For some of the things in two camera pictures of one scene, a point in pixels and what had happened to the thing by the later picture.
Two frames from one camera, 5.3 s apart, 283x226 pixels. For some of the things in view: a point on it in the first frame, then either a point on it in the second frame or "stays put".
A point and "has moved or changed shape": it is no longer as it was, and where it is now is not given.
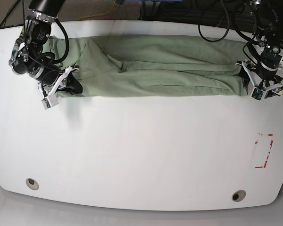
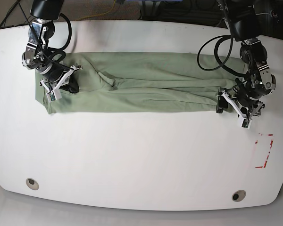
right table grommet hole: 238,195 stays put
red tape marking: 271,142 stays put
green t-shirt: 146,65 has moved or changed shape
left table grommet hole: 32,184 stays put
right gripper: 257,78 -> 247,107
